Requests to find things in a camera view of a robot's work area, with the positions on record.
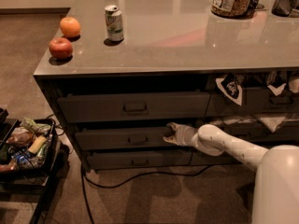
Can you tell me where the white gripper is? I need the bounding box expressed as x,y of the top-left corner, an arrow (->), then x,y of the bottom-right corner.
163,122 -> 198,147

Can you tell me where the grey bottom right drawer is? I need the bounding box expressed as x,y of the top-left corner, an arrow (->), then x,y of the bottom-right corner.
190,145 -> 299,166

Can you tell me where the red apple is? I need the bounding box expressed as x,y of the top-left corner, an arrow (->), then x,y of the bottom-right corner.
49,37 -> 73,60

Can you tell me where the green white soda can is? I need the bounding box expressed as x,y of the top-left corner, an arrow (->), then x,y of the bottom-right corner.
105,5 -> 124,42

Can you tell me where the grey middle left drawer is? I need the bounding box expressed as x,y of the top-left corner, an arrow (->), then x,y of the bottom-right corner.
74,124 -> 200,151

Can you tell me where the white paper in drawer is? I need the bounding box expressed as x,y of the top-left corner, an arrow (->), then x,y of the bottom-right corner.
210,113 -> 287,133

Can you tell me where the black tray of snacks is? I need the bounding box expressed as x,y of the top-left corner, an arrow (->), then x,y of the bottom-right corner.
0,108 -> 57,181

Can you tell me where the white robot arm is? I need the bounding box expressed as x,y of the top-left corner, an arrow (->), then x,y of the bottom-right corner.
164,122 -> 299,224

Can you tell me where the grey top left drawer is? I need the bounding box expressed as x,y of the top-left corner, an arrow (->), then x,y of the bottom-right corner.
57,91 -> 210,123

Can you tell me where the grey cabinet with countertop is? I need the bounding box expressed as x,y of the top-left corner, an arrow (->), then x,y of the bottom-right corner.
35,0 -> 299,170

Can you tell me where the black white snack bag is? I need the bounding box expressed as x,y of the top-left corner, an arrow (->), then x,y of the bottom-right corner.
216,74 -> 243,105

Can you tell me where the orange fruit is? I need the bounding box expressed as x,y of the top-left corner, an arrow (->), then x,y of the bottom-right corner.
60,17 -> 80,38

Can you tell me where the grey bottom left drawer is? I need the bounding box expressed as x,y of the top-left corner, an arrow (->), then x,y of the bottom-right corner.
86,149 -> 192,170

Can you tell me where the dark glass container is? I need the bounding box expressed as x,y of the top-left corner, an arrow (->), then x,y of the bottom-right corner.
271,0 -> 298,17

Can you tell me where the grey top right drawer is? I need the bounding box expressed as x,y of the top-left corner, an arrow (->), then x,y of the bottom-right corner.
206,87 -> 299,117

